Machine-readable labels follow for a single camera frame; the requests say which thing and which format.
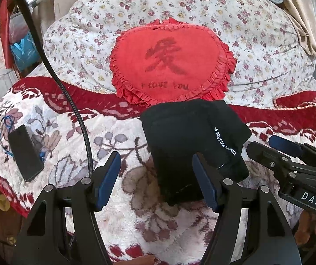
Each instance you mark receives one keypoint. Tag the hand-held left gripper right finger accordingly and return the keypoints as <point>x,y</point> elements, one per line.
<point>205,182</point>

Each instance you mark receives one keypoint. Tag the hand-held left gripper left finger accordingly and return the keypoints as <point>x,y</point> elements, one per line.
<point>108,182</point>

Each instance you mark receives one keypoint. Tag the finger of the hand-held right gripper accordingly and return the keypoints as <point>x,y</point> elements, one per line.
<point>285,145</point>
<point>265,154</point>

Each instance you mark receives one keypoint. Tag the black pants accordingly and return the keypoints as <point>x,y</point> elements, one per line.
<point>180,138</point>

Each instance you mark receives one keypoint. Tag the person's right hand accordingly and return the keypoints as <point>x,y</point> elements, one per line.
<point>312,226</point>

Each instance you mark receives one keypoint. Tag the red and white floral blanket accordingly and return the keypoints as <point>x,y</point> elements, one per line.
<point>64,149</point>

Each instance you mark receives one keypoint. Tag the black smartphone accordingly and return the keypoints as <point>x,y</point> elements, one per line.
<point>25,154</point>

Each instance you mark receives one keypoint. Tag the red heart-shaped ruffled pillow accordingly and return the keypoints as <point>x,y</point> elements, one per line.
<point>169,69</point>

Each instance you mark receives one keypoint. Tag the beige cloth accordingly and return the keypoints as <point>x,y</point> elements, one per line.
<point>299,11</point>

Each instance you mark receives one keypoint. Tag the small-flower print quilt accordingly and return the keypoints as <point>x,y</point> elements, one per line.
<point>91,33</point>

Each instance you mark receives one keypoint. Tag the blue plastic bag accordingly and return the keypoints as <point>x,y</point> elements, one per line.
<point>22,55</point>

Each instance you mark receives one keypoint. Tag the red hanging cloth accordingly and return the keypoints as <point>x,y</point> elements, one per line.
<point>4,27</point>

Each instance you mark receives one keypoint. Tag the wooden bed frame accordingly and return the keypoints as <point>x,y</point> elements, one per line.
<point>0,218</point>

